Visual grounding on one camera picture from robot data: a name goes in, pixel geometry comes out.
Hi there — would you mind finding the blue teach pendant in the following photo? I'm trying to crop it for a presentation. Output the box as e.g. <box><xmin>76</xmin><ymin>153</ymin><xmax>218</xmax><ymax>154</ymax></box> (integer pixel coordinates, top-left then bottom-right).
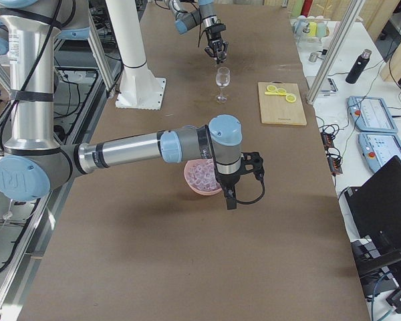
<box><xmin>358</xmin><ymin>132</ymin><xmax>401</xmax><ymax>173</ymax></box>
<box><xmin>347</xmin><ymin>96</ymin><xmax>398</xmax><ymax>133</ymax></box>

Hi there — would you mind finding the pink bowl of ice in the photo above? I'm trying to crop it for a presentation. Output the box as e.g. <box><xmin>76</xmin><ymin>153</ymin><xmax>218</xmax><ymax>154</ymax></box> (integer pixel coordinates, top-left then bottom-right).
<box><xmin>184</xmin><ymin>158</ymin><xmax>222</xmax><ymax>196</ymax></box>

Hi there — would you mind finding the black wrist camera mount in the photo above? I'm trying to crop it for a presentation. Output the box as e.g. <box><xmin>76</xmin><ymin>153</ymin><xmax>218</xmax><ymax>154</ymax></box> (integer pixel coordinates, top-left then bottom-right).
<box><xmin>239</xmin><ymin>152</ymin><xmax>265</xmax><ymax>181</ymax></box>

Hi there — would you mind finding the white camera pole base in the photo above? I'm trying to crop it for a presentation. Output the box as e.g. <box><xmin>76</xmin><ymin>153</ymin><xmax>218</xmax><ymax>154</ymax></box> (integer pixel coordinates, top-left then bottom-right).
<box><xmin>106</xmin><ymin>0</ymin><xmax>166</xmax><ymax>110</ymax></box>

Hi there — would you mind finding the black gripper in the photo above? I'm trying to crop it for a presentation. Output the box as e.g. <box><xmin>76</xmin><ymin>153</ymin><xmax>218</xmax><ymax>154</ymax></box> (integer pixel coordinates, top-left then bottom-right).
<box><xmin>205</xmin><ymin>23</ymin><xmax>229</xmax><ymax>62</ymax></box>
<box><xmin>218</xmin><ymin>172</ymin><xmax>241</xmax><ymax>210</ymax></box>

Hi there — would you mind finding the black laptop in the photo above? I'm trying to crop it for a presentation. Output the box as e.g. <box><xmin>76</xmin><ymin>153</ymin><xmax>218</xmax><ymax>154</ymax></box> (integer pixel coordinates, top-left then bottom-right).
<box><xmin>342</xmin><ymin>155</ymin><xmax>401</xmax><ymax>258</ymax></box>

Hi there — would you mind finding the black water bottle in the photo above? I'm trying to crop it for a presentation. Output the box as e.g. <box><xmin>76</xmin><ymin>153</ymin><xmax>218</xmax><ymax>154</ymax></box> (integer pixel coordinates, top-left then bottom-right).
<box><xmin>345</xmin><ymin>49</ymin><xmax>372</xmax><ymax>84</ymax></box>

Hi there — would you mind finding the bamboo cutting board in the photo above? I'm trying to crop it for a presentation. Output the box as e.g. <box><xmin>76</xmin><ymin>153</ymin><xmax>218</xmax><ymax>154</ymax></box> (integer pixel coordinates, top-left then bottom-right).
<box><xmin>257</xmin><ymin>82</ymin><xmax>307</xmax><ymax>126</ymax></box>

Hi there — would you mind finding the aluminium frame post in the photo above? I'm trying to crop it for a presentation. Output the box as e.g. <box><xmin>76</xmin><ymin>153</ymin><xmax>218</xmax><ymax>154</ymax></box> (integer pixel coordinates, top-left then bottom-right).
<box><xmin>306</xmin><ymin>0</ymin><xmax>366</xmax><ymax>105</ymax></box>

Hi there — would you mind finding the lemon slice near handle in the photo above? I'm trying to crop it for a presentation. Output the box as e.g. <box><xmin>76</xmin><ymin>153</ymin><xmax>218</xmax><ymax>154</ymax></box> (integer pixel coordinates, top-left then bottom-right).
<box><xmin>266</xmin><ymin>85</ymin><xmax>277</xmax><ymax>92</ymax></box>

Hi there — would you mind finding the upper blue teach pendant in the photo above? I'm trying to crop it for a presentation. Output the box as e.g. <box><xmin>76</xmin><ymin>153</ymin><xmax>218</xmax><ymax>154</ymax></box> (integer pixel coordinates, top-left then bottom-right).
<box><xmin>347</xmin><ymin>96</ymin><xmax>398</xmax><ymax>133</ymax></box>

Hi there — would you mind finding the steel jigger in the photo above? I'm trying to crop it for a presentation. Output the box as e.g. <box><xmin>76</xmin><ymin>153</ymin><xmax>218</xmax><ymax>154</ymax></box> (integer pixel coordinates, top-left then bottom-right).
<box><xmin>216</xmin><ymin>51</ymin><xmax>227</xmax><ymax>64</ymax></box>

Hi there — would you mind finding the yellow plastic knife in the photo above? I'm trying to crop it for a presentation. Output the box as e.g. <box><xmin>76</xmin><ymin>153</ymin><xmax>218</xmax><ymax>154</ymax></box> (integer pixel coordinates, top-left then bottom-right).
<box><xmin>264</xmin><ymin>92</ymin><xmax>288</xmax><ymax>96</ymax></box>

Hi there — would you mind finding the lower blue teach pendant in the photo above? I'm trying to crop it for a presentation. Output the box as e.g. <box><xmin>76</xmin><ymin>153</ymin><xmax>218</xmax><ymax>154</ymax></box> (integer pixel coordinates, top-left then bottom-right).
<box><xmin>358</xmin><ymin>132</ymin><xmax>401</xmax><ymax>173</ymax></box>

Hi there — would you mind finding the yellow cup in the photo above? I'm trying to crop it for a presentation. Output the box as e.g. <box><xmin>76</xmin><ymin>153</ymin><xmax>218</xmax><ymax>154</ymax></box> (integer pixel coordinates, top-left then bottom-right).
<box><xmin>307</xmin><ymin>21</ymin><xmax>317</xmax><ymax>37</ymax></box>

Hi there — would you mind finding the far lemon slice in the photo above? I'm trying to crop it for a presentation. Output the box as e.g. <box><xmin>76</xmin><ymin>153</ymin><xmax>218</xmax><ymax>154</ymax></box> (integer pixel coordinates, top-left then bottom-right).
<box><xmin>285</xmin><ymin>94</ymin><xmax>297</xmax><ymax>103</ymax></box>

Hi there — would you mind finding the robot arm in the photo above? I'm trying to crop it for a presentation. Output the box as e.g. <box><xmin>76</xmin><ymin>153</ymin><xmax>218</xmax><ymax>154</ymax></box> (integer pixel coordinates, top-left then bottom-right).
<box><xmin>0</xmin><ymin>1</ymin><xmax>244</xmax><ymax>209</ymax></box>
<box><xmin>164</xmin><ymin>1</ymin><xmax>229</xmax><ymax>64</ymax></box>

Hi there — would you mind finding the clear wine glass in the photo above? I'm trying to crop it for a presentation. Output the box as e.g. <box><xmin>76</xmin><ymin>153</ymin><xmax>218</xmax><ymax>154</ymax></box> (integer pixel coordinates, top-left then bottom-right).
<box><xmin>215</xmin><ymin>67</ymin><xmax>231</xmax><ymax>102</ymax></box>

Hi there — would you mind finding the mint green cup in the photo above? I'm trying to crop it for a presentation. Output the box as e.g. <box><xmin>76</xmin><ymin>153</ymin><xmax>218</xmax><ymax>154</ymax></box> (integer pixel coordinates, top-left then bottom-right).
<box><xmin>315</xmin><ymin>21</ymin><xmax>327</xmax><ymax>39</ymax></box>

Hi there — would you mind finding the middle lemon slice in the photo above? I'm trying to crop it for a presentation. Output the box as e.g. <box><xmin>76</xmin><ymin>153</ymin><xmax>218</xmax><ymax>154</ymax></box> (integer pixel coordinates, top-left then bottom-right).
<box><xmin>276</xmin><ymin>88</ymin><xmax>287</xmax><ymax>95</ymax></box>

